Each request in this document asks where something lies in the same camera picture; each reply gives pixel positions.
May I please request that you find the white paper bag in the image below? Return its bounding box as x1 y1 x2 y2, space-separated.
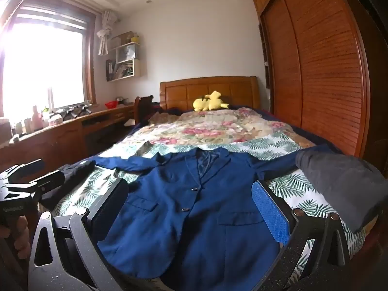
120 44 139 61

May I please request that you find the window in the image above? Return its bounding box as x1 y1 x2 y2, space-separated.
0 6 97 119

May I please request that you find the yellow plush toy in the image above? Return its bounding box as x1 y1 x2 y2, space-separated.
193 90 229 112

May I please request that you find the wooden bed headboard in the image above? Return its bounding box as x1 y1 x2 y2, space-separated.
160 76 262 111

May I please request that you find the leaf print bedsheet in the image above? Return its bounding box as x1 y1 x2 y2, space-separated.
51 139 367 291

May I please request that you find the wooden wardrobe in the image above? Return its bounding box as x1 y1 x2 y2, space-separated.
253 0 388 164

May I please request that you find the wooden desk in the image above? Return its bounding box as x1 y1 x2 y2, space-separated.
0 103 143 182

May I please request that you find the dark metal tool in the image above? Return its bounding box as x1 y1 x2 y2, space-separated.
61 105 93 119

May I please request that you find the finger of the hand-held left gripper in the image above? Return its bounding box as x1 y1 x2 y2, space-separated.
0 158 46 185
30 170 65 194

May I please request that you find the brown cardboard box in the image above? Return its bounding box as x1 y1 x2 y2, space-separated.
112 32 134 47

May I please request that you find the black garment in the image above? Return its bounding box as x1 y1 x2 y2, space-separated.
39 160 96 210

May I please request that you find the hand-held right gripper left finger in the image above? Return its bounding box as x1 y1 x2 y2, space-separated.
27 177 129 291

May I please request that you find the white wall shelf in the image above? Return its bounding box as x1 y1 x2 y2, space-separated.
105 32 142 82

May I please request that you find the blue blazer jacket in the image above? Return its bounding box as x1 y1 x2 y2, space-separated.
92 145 334 291

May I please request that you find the person's left hand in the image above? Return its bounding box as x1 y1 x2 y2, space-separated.
0 217 30 263

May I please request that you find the tied white curtain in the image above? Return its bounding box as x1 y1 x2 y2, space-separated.
96 10 117 56

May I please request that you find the row of books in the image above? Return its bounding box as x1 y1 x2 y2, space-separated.
106 60 134 81

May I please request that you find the floral quilt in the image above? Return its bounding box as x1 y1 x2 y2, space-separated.
121 107 317 155

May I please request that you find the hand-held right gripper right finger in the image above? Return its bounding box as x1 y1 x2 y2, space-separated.
251 179 352 291

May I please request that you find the grey garment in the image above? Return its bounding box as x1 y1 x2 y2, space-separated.
295 150 384 234

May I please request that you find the wooden chair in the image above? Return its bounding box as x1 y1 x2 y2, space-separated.
134 95 154 125

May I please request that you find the pink bottle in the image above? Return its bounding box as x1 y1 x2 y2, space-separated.
31 105 43 131

